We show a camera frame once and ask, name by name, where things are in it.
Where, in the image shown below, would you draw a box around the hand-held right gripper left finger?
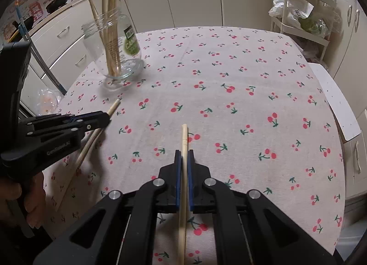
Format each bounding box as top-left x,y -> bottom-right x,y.
33,149 -> 182,265

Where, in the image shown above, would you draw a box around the white chair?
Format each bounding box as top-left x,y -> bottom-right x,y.
308,62 -> 362,143

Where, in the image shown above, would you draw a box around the clear plastic bag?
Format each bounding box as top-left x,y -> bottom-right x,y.
36,88 -> 64,115

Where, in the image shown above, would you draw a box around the metal pole blue grip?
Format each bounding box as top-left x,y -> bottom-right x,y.
16,0 -> 68,97

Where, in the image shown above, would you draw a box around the clear glass jar green label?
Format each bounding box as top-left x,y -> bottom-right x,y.
82,7 -> 144,90

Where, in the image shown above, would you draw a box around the black pan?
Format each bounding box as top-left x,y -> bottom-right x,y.
7,15 -> 35,42
45,0 -> 70,15

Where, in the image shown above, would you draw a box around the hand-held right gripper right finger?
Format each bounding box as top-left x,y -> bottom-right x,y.
188,149 -> 337,265

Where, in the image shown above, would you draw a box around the red patterned wall stickers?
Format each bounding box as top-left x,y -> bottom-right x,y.
6,0 -> 61,36

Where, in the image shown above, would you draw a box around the white plastic bag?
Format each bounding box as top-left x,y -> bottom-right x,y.
269,0 -> 314,19

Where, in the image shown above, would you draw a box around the person's left hand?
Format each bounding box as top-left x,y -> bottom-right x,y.
21,172 -> 47,229

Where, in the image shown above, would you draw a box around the cherry print tablecloth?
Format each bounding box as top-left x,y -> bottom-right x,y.
43,25 -> 346,265

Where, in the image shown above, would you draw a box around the green produce bag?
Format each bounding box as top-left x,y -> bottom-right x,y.
300,15 -> 331,38

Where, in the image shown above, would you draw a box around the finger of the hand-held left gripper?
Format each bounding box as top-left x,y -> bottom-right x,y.
19,111 -> 109,128
26,120 -> 112,140

